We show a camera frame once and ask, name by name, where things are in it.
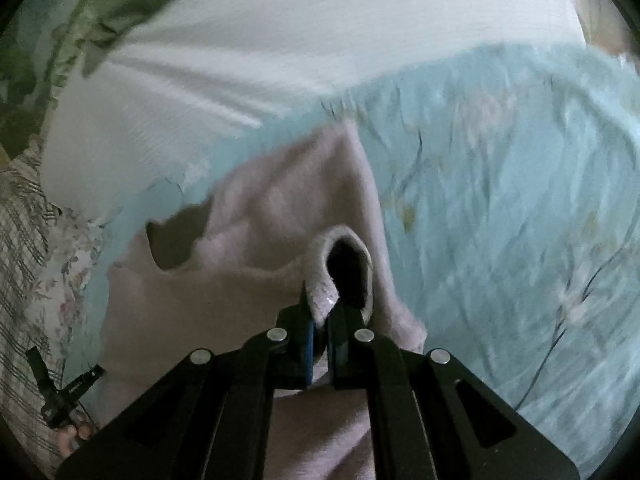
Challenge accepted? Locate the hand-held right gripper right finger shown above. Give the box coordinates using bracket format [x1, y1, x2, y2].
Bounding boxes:
[326, 305, 582, 480]

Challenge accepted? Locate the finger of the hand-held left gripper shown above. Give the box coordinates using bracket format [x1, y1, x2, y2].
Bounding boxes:
[62, 364, 107, 397]
[26, 347, 56, 397]

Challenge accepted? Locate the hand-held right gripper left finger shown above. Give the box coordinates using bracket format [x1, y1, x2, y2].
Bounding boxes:
[55, 281, 319, 480]

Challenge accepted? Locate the pink fluffy towel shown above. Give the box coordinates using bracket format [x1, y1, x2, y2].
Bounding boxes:
[97, 122, 429, 480]

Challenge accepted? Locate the person's left hand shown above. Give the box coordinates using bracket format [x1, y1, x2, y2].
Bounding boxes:
[57, 421, 99, 459]

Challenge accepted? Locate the white floral pillow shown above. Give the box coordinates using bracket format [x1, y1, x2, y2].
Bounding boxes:
[22, 205, 109, 361]

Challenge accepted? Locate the green plaid pillow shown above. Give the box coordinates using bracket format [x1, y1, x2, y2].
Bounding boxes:
[0, 150, 67, 476]

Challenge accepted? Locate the blue floral bed sheet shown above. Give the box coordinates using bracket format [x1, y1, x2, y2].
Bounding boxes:
[65, 42, 640, 476]

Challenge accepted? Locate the white striped quilt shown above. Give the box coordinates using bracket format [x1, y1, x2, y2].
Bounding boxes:
[42, 0, 591, 222]

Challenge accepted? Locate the green cloth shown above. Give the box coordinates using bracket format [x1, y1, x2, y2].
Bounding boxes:
[0, 0, 201, 157]

